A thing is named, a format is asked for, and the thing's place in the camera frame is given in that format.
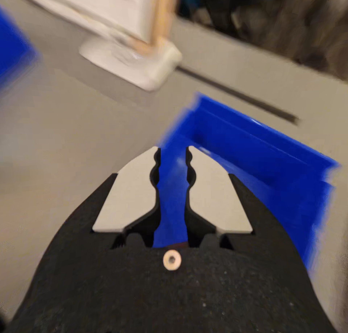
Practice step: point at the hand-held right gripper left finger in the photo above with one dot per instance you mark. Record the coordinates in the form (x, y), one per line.
(122, 197)

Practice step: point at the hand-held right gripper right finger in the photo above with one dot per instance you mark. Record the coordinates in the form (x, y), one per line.
(217, 199)

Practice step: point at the blue plastic bin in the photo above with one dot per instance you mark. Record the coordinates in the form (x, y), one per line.
(244, 148)
(13, 47)

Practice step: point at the grey desk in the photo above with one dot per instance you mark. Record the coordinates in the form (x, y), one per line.
(68, 148)

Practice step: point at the white document stand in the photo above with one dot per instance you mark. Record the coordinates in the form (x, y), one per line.
(130, 66)

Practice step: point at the instruction sheet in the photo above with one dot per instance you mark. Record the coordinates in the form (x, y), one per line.
(108, 1)

